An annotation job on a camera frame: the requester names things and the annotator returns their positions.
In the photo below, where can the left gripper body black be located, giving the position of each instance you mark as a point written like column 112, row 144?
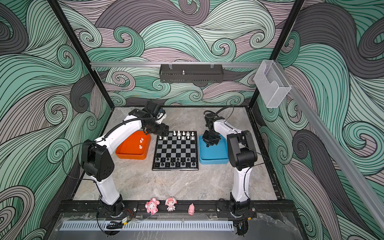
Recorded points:
column 156, row 128

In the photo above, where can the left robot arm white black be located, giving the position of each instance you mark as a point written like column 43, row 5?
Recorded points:
column 96, row 158

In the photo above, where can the orange plastic bin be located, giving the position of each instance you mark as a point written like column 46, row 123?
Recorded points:
column 129, row 149

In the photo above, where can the aluminium rail right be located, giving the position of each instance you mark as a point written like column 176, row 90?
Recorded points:
column 307, row 103

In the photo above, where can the pink big-eared figurine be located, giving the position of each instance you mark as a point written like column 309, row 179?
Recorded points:
column 152, row 206

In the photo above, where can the clear plastic wall box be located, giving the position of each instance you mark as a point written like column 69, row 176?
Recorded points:
column 272, row 83

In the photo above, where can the small pink pig figurine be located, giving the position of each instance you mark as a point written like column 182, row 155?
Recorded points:
column 191, row 209

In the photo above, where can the blue plastic bin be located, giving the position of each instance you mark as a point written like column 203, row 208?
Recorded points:
column 213, row 155

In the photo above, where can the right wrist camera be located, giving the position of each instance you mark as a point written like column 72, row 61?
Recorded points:
column 209, row 118

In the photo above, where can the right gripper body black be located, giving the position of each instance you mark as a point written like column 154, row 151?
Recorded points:
column 210, row 138

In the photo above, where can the aluminium rail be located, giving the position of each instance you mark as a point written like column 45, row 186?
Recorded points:
column 307, row 103
column 138, row 64

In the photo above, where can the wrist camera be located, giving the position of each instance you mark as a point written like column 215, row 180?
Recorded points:
column 209, row 118
column 155, row 111

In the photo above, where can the aluminium rail back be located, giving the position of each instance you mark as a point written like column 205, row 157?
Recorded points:
column 138, row 64

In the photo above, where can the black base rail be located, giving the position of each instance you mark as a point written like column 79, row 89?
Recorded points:
column 216, row 208

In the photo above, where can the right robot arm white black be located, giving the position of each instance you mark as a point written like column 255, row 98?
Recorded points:
column 242, row 157

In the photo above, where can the pink hat doll figurine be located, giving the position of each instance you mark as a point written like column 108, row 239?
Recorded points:
column 171, row 204

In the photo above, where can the black white chessboard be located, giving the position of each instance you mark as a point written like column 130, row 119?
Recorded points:
column 177, row 151

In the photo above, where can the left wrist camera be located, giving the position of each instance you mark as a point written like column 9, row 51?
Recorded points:
column 155, row 111

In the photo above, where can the white slotted cable duct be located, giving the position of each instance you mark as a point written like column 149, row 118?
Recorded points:
column 150, row 226

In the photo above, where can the black hanging tray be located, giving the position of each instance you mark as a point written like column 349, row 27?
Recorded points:
column 196, row 74

